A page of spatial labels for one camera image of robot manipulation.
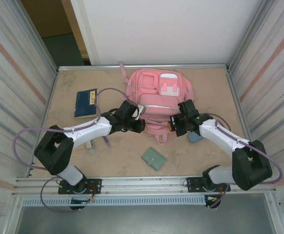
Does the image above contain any small circuit board with wires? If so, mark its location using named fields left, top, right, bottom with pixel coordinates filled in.
left=205, top=195, right=222, bottom=209
left=70, top=197, right=95, bottom=204

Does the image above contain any green snap wallet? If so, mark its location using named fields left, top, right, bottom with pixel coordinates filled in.
left=141, top=147, right=168, bottom=172

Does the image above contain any dark blue book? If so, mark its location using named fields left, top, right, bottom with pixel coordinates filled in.
left=74, top=88, right=99, bottom=119

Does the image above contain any clear glue stick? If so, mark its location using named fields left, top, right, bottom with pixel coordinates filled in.
left=86, top=140, right=96, bottom=154

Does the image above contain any pink backpack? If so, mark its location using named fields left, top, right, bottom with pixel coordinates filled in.
left=119, top=62, right=195, bottom=146

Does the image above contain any grey slotted cable duct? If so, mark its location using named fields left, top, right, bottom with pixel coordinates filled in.
left=21, top=196, right=207, bottom=207

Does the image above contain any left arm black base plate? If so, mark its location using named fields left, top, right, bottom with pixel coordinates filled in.
left=58, top=178, right=102, bottom=195

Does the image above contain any aluminium frame post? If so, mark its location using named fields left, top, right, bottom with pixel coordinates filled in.
left=19, top=0, right=59, bottom=74
left=226, top=0, right=264, bottom=74

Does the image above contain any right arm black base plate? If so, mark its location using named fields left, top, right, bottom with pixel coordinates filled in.
left=185, top=177, right=231, bottom=193

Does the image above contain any aluminium table edge rail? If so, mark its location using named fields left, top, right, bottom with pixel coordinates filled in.
left=57, top=63, right=230, bottom=72

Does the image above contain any blue pencil case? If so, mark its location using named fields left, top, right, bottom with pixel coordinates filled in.
left=187, top=131, right=205, bottom=144

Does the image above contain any aluminium table side rail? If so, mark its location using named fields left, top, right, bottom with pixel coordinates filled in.
left=226, top=69, right=263, bottom=174
left=29, top=69, right=59, bottom=177

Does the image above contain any wide aluminium mounting rail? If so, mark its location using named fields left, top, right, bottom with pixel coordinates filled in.
left=11, top=173, right=278, bottom=195

